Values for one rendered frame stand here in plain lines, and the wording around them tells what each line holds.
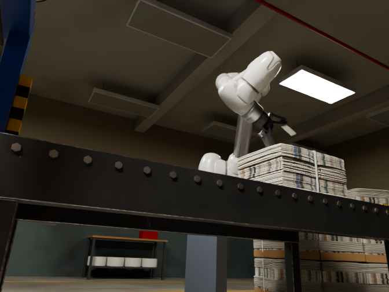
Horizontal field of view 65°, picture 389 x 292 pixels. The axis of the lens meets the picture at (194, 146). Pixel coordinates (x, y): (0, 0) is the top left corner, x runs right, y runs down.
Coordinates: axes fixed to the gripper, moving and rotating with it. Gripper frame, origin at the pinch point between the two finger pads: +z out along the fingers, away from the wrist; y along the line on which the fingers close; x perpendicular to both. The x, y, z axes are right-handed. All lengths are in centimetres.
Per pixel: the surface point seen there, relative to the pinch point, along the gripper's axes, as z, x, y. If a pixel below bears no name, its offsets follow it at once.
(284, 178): -5.1, 13.1, 26.4
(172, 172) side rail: -49, 33, 61
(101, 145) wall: -57, -703, -209
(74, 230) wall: 14, -702, 3
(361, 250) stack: 95, -27, 0
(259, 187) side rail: -26, 33, 49
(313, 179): 8.2, 13.0, 17.6
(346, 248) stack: 86, -31, 3
